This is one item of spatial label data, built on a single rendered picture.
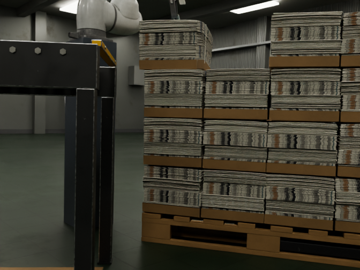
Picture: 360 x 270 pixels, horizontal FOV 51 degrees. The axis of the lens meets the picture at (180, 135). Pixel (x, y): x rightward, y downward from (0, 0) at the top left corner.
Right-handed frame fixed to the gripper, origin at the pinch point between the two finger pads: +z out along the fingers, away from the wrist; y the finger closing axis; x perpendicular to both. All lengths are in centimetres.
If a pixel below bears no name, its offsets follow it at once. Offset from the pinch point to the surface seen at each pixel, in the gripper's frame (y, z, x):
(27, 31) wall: -474, 546, -634
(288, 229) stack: 100, 28, 59
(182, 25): 21.7, -14.2, 8.0
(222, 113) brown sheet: 56, 5, 28
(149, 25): 21.1, -14.6, -8.5
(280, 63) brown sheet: 37, -6, 52
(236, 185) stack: 85, 21, 35
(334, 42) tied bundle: 29, -9, 73
